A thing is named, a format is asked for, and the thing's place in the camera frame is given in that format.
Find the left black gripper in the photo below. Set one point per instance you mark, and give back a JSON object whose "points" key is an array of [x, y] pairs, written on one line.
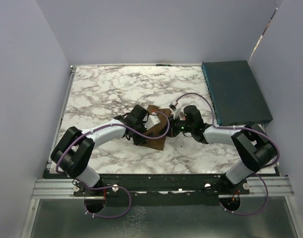
{"points": [[138, 139]]}

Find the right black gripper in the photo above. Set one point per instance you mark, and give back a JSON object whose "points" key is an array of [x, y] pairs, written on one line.
{"points": [[172, 132]]}

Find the brown cloth napkin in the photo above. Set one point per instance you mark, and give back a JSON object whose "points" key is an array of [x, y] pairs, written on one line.
{"points": [[158, 130]]}

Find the copper iridescent fork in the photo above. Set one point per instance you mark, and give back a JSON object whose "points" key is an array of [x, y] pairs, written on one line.
{"points": [[182, 116]]}

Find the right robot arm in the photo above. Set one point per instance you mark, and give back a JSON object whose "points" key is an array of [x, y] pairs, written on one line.
{"points": [[254, 147]]}

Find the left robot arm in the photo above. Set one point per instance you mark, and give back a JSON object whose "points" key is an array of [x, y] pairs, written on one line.
{"points": [[74, 149]]}

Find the dark teal flat box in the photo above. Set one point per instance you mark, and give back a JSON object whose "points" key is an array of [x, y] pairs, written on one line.
{"points": [[234, 93]]}

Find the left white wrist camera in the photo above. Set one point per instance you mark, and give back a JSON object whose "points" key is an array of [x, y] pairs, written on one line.
{"points": [[152, 120]]}

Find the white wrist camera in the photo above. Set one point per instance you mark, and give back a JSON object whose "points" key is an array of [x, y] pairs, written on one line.
{"points": [[152, 120], [176, 109]]}

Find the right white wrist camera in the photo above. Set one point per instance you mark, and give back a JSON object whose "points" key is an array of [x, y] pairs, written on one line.
{"points": [[176, 109]]}

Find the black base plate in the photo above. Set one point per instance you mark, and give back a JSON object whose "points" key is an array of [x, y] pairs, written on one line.
{"points": [[157, 190]]}

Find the aluminium rail frame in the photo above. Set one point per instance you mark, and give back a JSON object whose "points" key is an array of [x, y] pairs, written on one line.
{"points": [[254, 187]]}

